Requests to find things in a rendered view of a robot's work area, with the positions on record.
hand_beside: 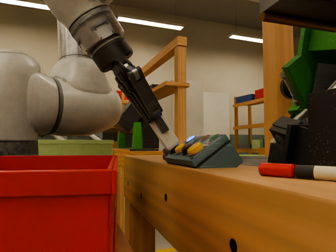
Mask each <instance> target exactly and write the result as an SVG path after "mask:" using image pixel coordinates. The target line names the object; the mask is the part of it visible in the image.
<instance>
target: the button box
mask: <svg viewBox="0 0 336 252"><path fill-rule="evenodd" d="M208 135H209V137H208V138H206V139H204V140H202V141H201V139H202V138H203V137H204V136H205V135H201V137H200V138H199V139H197V140H195V141H193V140H194V139H195V138H196V137H198V136H195V135H194V138H192V139H191V140H189V141H187V140H186V141H185V142H183V144H186V145H187V144H190V143H191V144H193V145H194V144H196V143H202V145H203V147H202V149H200V150H199V151H198V152H196V153H194V154H192V155H189V154H188V153H182V152H179V153H176V152H175V151H174V152H172V153H169V154H167V155H166V156H165V157H164V159H165V160H166V162H167V163H168V164H173V165H179V166H184V167H189V168H194V169H209V168H237V167H238V166H239V165H240V164H242V163H243V160H242V159H241V157H240V156H239V154H238V152H237V151H236V149H235V148H234V146H233V145H232V143H231V142H230V140H229V138H228V137H227V135H226V134H219V133H218V136H217V137H216V138H214V139H212V140H209V139H210V138H211V137H212V136H213V135H211V134H208Z"/></svg>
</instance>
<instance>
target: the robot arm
mask: <svg viewBox="0 0 336 252"><path fill-rule="evenodd" d="M43 1H44V2H45V4H46V5H47V7H48V8H49V10H50V11H51V13H52V14H53V15H54V16H55V17H56V19H57V35H58V57H59V61H58V62H57V63H56V64H55V65H54V66H53V68H52V69H51V71H50V76H48V75H46V74H44V73H42V72H41V67H40V65H39V64H38V63H37V62H36V60H34V59H33V58H32V57H31V56H29V55H27V54H26V53H24V52H22V51H19V50H15V49H5V48H0V156H39V147H38V136H42V135H56V136H67V137H82V136H90V135H94V134H98V133H101V132H104V131H106V130H108V129H110V128H112V127H113V126H114V125H116V124H117V123H118V122H119V120H120V118H121V115H122V110H123V108H122V102H121V98H120V96H119V94H118V93H117V91H116V90H115V89H114V88H113V87H111V86H110V84H109V82H108V80H107V78H106V75H105V73H106V72H108V71H113V73H114V75H115V80H116V82H117V84H118V85H117V86H118V88H119V89H120V90H121V91H122V92H123V93H124V94H125V96H126V97H127V98H128V100H129V101H130V102H131V104H132V105H133V106H134V108H135V109H136V110H137V112H138V113H139V114H140V116H141V117H142V119H143V120H144V121H145V120H146V121H147V123H148V124H149V125H150V126H151V128H152V129H153V131H154V132H155V134H156V135H157V137H158V138H159V140H160V141H161V143H162V144H163V146H164V147H165V149H166V150H167V151H170V150H171V149H172V148H174V147H175V146H176V145H178V144H179V143H180V141H179V140H178V138H177V136H176V135H175V133H174V132H173V130H172V129H171V127H170V126H169V124H168V123H167V121H166V120H165V118H164V117H163V115H162V113H161V112H162V111H163V109H162V107H161V106H160V104H159V102H158V100H157V98H156V96H155V95H154V93H153V91H152V89H151V87H150V86H149V84H148V82H147V80H146V78H145V76H144V74H143V71H142V69H141V67H140V66H137V67H135V66H134V65H133V64H132V63H131V62H130V61H129V60H128V59H129V58H130V57H131V56H132V54H133V50H132V48H131V47H130V45H129V44H128V42H127V41H126V39H125V38H124V37H122V36H123V34H124V29H123V28H122V26H121V25H120V23H119V22H118V20H117V18H116V17H115V15H114V14H113V11H112V10H111V9H110V8H109V5H110V3H111V2H112V1H113V0H43Z"/></svg>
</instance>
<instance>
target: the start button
mask: <svg viewBox="0 0 336 252"><path fill-rule="evenodd" d="M202 148H203V144H202V143H200V142H198V143H195V144H193V145H192V146H191V147H190V148H189V149H188V150H187V153H188V154H189V155H193V154H195V153H196V152H198V151H199V150H201V149H202Z"/></svg>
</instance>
